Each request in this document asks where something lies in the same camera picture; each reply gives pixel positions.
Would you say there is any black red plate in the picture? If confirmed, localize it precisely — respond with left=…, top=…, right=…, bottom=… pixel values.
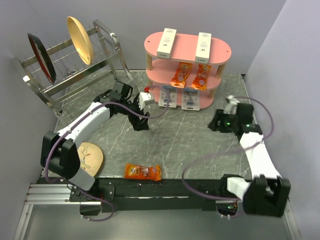
left=27, top=33, right=57, bottom=85

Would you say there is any pink three-tier shelf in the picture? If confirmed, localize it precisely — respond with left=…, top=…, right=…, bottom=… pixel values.
left=144, top=32, right=232, bottom=109

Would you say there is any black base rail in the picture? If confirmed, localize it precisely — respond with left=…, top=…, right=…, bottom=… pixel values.
left=67, top=178, right=238, bottom=217

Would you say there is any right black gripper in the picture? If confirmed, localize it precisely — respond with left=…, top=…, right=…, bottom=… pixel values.
left=206, top=109, right=239, bottom=133

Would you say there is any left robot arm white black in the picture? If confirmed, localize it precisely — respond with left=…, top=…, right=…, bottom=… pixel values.
left=40, top=81, right=154, bottom=201

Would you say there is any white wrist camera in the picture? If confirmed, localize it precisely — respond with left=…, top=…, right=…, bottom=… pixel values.
left=137, top=86, right=155, bottom=110
left=223, top=95, right=240, bottom=115

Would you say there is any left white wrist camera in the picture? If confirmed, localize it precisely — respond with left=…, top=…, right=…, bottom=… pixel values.
left=137, top=86, right=155, bottom=110

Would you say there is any blue razor blister pack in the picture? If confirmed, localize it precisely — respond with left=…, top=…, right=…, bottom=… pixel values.
left=181, top=88, right=200, bottom=111
left=158, top=86, right=178, bottom=108

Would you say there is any orange razor bag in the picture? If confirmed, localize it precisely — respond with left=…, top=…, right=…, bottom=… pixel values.
left=170, top=62, right=193, bottom=89
left=124, top=163, right=162, bottom=181
left=191, top=64, right=212, bottom=91

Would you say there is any bird painted wooden plate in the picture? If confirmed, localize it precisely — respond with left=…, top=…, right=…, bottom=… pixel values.
left=77, top=142, right=104, bottom=177

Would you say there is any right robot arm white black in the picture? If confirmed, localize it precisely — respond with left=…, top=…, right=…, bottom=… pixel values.
left=208, top=99, right=291, bottom=218

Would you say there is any orange razor bag front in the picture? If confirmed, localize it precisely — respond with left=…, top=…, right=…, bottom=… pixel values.
left=124, top=163, right=162, bottom=181

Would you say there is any metal dish rack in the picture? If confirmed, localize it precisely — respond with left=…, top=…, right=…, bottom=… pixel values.
left=12, top=19, right=139, bottom=125

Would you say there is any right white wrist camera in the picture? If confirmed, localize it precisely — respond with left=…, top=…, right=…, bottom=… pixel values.
left=223, top=95, right=240, bottom=115

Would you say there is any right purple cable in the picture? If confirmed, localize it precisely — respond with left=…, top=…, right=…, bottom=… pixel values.
left=181, top=96, right=275, bottom=218

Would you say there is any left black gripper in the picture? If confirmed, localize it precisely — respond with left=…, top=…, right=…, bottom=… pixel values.
left=120, top=95, right=150, bottom=131

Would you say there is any white razor box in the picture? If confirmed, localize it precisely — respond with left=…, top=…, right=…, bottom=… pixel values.
left=194, top=32, right=212, bottom=64
left=156, top=28, right=177, bottom=59

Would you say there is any yellow wooden plate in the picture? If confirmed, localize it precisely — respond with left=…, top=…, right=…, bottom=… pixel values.
left=66, top=16, right=95, bottom=65

